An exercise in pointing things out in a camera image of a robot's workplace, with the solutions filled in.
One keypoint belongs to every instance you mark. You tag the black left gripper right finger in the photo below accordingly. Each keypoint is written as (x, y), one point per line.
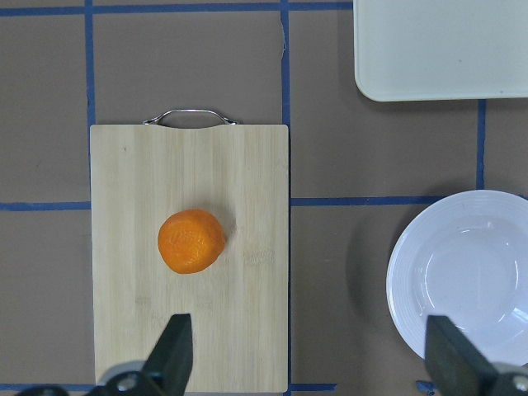
(454, 364)

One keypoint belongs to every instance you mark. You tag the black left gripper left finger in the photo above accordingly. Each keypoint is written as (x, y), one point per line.
(170, 363)

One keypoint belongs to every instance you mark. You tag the orange fruit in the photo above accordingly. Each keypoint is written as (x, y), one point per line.
(189, 241)

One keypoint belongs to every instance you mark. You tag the cream rectangular tray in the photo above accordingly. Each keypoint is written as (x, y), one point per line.
(440, 50)

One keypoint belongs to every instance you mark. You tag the white round plate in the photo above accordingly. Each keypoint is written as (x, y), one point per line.
(464, 257)

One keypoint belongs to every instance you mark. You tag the wooden cutting board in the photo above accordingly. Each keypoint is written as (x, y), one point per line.
(143, 174)

